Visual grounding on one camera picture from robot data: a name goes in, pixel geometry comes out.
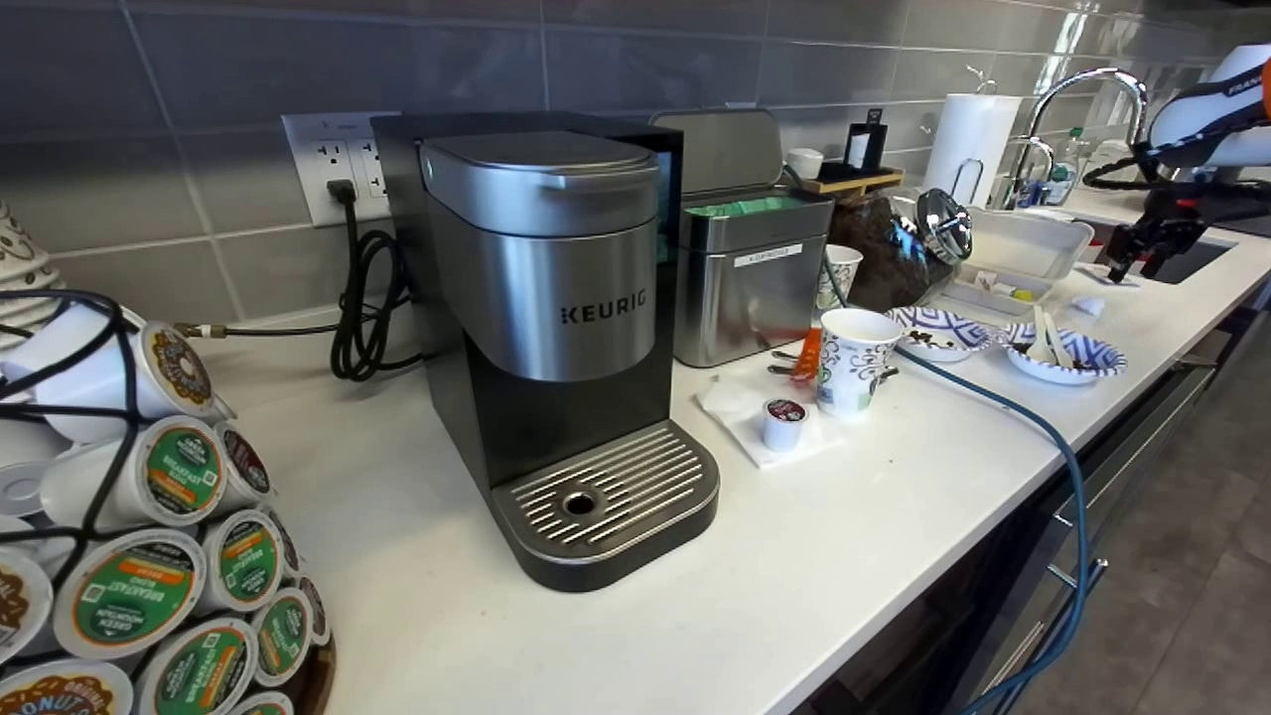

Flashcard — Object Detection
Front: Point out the coffee pod orange green lid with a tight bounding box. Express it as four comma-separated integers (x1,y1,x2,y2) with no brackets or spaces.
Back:
52,530,212,665

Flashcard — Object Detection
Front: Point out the coffee pod brown lid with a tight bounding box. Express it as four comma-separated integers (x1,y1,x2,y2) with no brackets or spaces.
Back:
36,309,224,421
0,544,54,666
0,657,140,715

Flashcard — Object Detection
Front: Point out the small blue patterned paper bowl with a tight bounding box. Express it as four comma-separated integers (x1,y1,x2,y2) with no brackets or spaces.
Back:
890,306,996,370

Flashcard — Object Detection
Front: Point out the white wall outlet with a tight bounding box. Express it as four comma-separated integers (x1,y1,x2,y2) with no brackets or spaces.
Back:
278,106,401,229

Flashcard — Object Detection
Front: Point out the black wire pod carousel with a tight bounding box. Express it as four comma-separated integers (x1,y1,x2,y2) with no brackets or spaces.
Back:
0,281,338,715

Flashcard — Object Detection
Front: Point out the large blue patterned paper plate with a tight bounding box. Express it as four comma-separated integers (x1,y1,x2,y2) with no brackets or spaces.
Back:
1001,323,1128,391

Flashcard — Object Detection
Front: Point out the white plastic spoon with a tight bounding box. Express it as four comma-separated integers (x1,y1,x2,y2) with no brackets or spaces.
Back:
1046,314,1079,372

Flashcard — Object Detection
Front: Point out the single white coffee pod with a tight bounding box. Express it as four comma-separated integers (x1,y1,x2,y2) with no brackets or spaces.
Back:
760,393,816,454

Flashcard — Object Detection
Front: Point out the patterned white mug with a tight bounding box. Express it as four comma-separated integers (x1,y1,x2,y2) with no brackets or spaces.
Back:
816,306,906,416

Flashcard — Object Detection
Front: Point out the metal drawer handle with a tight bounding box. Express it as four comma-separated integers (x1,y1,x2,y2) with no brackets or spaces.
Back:
1046,551,1111,595

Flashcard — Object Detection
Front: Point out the coffee pod dark lid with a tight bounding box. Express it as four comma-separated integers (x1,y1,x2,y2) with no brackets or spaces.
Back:
213,421,278,506

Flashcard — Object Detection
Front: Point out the wooden board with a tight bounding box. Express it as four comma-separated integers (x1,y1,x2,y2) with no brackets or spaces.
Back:
792,162,911,201

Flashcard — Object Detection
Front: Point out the small white cup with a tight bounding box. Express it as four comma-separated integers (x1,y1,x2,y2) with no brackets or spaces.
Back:
816,244,866,314

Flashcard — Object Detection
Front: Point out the chrome sink faucet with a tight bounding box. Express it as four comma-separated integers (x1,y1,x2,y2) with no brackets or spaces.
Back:
1010,64,1154,209

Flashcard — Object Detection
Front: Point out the small black device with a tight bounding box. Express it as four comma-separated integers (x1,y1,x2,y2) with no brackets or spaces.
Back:
846,106,890,175

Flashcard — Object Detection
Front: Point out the black power cord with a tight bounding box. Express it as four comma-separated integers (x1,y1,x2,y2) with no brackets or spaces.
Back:
176,175,429,385

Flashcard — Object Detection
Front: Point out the silver black Keurig coffee maker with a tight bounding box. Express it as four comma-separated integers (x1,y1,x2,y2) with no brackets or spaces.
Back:
368,110,786,595

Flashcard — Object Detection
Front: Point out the white foam container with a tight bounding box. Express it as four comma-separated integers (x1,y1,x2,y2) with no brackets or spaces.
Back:
961,208,1096,299

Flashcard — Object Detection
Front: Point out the metal canister box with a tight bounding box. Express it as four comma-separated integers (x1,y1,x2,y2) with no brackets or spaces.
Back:
673,191,837,372

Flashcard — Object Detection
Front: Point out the orange packet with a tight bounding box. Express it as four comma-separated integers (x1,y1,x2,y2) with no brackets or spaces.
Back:
792,323,826,391

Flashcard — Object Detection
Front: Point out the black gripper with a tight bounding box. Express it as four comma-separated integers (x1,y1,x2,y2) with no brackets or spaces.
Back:
1103,175,1215,287

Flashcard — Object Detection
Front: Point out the white paper towel roll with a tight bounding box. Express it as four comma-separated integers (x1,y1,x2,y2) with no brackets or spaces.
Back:
921,86,1023,209

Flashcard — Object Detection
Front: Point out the white paper napkin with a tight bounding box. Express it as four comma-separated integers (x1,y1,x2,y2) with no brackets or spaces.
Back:
690,370,858,473

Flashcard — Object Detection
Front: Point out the brown coffee bag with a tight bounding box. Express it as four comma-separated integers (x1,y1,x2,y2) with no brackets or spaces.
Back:
830,185,976,314

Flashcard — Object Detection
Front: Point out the blue cable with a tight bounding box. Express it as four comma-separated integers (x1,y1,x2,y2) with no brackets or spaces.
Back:
898,344,1103,715

